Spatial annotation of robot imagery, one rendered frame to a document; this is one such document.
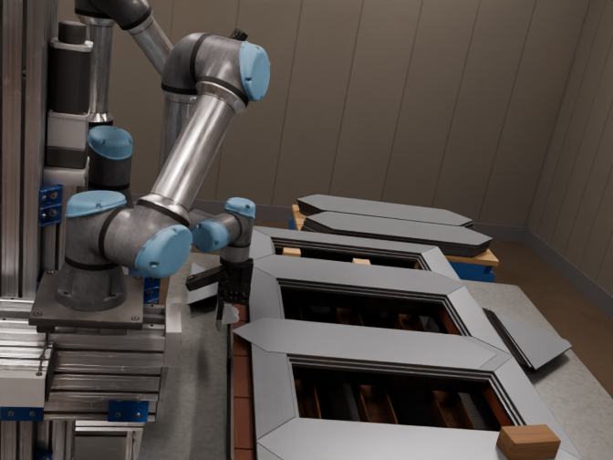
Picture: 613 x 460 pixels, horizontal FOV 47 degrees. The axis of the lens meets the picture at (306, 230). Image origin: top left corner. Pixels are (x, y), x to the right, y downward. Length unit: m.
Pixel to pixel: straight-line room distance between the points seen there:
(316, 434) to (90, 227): 0.64
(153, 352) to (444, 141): 3.88
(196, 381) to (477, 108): 3.70
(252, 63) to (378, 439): 0.84
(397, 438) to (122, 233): 0.74
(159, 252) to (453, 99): 3.97
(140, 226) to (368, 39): 3.63
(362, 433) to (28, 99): 1.01
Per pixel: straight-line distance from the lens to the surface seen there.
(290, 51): 4.79
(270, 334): 1.91
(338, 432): 1.61
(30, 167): 1.65
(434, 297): 2.35
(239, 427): 1.60
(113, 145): 1.94
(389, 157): 5.12
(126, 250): 1.42
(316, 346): 1.89
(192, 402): 1.91
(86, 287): 1.53
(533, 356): 2.26
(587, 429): 2.09
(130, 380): 1.64
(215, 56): 1.54
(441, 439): 1.67
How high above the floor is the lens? 1.79
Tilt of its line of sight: 21 degrees down
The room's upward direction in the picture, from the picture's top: 10 degrees clockwise
